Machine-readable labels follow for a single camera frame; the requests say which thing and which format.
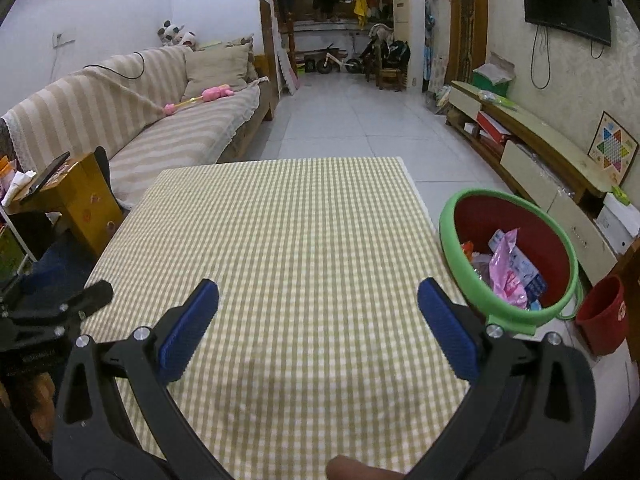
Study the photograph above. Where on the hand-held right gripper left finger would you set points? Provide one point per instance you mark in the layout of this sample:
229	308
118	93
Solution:
187	330

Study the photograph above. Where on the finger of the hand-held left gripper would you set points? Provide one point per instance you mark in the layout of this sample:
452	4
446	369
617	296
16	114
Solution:
35	337
97	295

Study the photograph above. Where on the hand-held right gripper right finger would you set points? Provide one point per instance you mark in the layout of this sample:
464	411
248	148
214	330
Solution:
450	330

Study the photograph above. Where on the pink box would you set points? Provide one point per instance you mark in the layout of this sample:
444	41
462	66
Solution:
507	270

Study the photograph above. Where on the person's left hand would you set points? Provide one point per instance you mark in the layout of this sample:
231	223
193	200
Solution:
35	400

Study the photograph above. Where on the person's right hand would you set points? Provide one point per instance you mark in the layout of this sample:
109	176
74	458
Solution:
360	471

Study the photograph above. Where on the person's leg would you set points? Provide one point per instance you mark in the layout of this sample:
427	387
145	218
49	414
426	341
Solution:
55	260

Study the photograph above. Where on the wooden side table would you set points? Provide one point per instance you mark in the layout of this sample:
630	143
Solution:
85	195

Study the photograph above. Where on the black phone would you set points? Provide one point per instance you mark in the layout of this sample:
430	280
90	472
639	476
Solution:
47	172

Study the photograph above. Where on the red bucket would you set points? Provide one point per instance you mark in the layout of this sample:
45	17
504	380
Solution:
600	315

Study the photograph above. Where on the orange packet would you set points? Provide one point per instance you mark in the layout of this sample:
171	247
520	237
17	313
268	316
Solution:
7	170

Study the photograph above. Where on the beige striped sofa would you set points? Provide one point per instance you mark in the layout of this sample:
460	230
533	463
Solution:
175	135

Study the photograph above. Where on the white box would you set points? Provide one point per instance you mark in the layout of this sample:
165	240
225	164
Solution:
617	220

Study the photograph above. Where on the red box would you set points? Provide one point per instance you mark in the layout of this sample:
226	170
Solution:
492	127

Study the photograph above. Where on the long television cabinet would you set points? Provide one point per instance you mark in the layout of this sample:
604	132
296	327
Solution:
545	135

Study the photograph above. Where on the pink toy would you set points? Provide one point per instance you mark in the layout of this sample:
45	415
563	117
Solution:
217	92

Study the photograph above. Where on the star pattern game board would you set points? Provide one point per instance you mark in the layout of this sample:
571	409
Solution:
612	147

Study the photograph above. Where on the green box with paper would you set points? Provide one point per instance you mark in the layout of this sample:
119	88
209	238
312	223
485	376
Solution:
492	80

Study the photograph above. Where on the beige cushion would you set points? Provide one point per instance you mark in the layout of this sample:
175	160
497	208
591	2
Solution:
215	67

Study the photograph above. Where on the small wooden chair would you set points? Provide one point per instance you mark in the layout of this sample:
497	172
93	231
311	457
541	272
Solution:
389	79

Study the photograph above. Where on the black white plush toy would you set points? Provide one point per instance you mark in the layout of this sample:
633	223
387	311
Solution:
189	40
170	34

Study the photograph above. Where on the white balance bike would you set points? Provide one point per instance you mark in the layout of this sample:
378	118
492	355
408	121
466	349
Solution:
337	62

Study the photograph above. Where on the white standing air conditioner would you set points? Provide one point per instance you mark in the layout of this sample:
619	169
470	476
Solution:
407	20

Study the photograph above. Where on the yellow hanging garment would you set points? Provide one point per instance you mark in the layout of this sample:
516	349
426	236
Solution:
360	7

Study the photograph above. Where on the white wall socket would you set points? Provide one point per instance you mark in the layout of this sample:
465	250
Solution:
63	39

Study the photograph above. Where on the black wall television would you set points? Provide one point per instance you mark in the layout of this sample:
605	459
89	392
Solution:
565	0

